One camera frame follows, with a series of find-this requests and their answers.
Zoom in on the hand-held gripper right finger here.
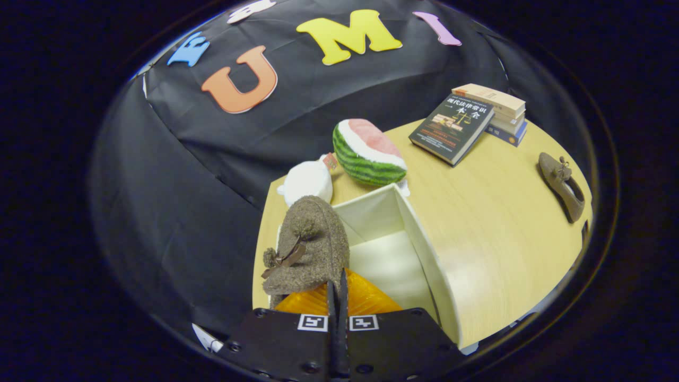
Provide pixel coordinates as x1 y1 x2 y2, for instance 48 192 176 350
339 268 463 382

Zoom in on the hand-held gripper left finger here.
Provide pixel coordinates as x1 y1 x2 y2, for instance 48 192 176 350
217 281 341 382

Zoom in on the grey fabric storage box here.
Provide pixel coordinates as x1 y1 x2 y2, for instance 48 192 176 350
276 183 463 349

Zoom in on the brown fuzzy shoe with bow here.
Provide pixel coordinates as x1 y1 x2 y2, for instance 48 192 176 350
261 195 351 309
538 152 586 224

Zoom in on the white paper sheet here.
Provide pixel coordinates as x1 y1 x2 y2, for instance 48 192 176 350
192 324 224 354

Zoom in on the white plush toy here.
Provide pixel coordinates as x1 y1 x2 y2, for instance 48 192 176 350
277 153 339 207

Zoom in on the black backdrop cloth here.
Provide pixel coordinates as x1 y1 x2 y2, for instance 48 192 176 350
88 0 595 340

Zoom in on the watermelon slice plush toy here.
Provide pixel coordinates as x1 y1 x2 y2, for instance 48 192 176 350
333 118 408 187

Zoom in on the black hardcover book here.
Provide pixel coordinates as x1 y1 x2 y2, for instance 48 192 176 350
408 93 495 167

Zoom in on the blue cover book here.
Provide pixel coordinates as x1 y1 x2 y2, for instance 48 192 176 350
485 121 528 148

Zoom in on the tan cover book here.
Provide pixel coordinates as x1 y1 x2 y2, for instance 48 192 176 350
452 83 526 119

